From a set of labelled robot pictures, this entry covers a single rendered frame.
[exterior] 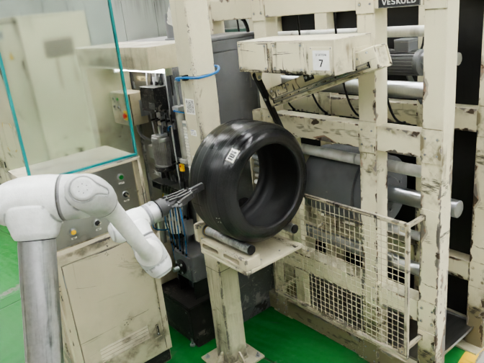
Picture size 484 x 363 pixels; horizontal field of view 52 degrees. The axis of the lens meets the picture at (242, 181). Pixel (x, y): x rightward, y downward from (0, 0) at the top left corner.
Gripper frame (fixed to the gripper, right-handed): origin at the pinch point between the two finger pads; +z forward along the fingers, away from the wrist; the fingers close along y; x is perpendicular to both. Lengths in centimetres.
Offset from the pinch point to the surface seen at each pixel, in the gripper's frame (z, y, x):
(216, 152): 13.5, -1.2, -11.7
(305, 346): 49, 9, 131
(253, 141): 26.5, -11.2, -13.0
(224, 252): 8.2, 4.5, 38.7
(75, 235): -38, 63, 23
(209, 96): 35, 26, -28
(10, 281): -53, 242, 116
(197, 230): 8.1, 23.4, 32.2
